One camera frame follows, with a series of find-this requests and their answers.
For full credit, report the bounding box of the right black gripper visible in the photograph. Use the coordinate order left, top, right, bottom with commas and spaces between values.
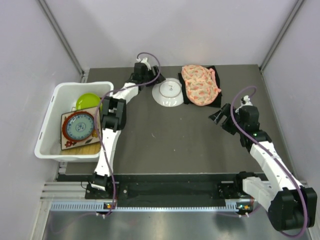
209, 103, 246, 135

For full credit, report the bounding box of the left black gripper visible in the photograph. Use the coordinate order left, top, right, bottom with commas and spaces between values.
142, 66, 166, 88

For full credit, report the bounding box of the white round rimmed plate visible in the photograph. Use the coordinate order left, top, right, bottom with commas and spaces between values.
152, 77, 184, 108

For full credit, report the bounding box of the pale green patterned plate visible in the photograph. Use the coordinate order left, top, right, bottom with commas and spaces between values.
65, 113, 95, 141

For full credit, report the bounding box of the yellow woven square plate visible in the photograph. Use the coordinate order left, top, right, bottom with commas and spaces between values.
60, 142, 101, 155

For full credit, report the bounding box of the red plate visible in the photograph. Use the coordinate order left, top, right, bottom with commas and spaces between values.
61, 111, 96, 143

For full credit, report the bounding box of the black square plate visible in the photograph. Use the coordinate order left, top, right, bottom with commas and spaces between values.
60, 107, 100, 150

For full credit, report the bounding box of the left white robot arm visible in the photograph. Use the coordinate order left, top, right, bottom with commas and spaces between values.
90, 61, 161, 199

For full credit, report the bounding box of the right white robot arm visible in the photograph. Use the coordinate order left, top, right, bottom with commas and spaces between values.
209, 103, 318, 232

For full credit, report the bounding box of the white plastic bin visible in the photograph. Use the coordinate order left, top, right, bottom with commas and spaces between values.
34, 81, 114, 163

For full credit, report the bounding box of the black cloth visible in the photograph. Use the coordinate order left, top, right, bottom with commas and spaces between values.
178, 65, 222, 108

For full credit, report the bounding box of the floral pink cloth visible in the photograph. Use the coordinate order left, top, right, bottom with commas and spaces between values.
181, 64, 222, 107

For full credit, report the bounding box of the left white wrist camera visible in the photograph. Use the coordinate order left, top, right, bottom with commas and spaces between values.
136, 57, 152, 71

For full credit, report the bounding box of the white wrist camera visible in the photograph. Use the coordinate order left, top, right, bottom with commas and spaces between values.
136, 57, 152, 71
240, 95, 253, 108

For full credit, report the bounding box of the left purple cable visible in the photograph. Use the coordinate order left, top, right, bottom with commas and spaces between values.
97, 51, 162, 217

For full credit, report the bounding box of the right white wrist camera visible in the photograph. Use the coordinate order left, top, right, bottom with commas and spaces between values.
240, 95, 253, 108

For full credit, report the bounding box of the grey cable duct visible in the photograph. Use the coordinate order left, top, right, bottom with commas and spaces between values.
49, 198, 258, 213

